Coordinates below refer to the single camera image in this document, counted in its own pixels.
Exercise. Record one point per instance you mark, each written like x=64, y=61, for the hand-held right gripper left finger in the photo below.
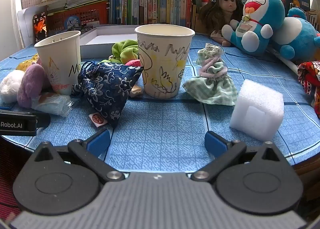
x=98, y=141

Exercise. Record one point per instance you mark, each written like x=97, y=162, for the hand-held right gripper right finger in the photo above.
x=215, y=144

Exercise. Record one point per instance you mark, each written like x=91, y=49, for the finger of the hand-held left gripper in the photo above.
x=43, y=121

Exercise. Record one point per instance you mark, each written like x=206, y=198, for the plastic packet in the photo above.
x=52, y=105

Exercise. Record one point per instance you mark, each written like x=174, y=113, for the purple plush pom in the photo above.
x=31, y=86

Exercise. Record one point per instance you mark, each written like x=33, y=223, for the white plush pom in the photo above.
x=11, y=85

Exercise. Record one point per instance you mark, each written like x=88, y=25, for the yellow sequin bow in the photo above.
x=26, y=63

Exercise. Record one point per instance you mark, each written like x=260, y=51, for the green gingham doll dress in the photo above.
x=212, y=81

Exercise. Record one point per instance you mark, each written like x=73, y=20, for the green scrunchie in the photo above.
x=126, y=50

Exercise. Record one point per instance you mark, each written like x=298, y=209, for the white shallow cardboard box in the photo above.
x=105, y=37

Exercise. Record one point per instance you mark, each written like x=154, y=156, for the white foam block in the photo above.
x=260, y=109

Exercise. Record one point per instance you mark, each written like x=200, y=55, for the blue checked tablecloth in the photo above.
x=162, y=121

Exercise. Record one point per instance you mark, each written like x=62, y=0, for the paper cup with zigzag marks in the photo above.
x=62, y=63

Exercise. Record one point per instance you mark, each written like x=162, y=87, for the paper cup with cartoon drawing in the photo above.
x=162, y=63

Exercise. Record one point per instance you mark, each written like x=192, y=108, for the white plastic stick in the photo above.
x=285, y=60

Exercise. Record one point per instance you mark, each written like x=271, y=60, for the red plastic crate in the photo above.
x=82, y=17

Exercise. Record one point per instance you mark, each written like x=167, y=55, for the red patterned cloth doll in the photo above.
x=311, y=78

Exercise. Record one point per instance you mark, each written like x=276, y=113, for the blue cat plush toy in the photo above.
x=257, y=18

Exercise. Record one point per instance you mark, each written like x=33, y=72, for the brown monkey plush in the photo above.
x=225, y=6

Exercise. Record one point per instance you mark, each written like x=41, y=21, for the large blue plush toy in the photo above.
x=300, y=33

